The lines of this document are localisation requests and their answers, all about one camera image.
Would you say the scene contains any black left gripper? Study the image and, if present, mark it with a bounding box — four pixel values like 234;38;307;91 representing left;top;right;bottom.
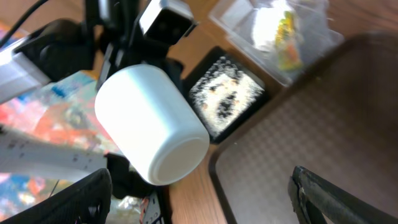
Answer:
83;0;183;90

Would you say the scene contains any white crumpled napkin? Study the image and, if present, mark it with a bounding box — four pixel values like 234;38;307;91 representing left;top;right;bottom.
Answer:
251;7;285;52

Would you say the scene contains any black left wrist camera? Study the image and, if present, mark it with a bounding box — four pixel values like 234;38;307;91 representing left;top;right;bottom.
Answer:
138;0;197;45

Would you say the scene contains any black waste tray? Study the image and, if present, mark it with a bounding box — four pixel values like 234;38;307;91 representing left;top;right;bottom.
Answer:
182;47;271;144

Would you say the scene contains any clear plastic bin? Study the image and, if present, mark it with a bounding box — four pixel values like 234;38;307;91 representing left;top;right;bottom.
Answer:
210;0;344;86

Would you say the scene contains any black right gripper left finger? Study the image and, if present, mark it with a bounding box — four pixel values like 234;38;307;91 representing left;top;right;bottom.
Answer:
2;168;112;224

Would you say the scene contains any green snack wrapper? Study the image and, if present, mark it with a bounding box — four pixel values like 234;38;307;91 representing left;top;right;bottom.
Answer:
275;11;302;71

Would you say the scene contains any small white cup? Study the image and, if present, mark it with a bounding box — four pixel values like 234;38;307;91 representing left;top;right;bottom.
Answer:
95;64;210;185

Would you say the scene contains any brown serving tray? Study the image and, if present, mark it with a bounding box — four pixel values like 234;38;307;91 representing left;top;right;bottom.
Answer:
209;31;397;223

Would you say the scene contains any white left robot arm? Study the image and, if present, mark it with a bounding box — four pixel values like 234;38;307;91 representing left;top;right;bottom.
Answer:
1;1;195;223

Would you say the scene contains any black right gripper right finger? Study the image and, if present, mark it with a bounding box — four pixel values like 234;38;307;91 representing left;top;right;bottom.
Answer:
288;166;397;224

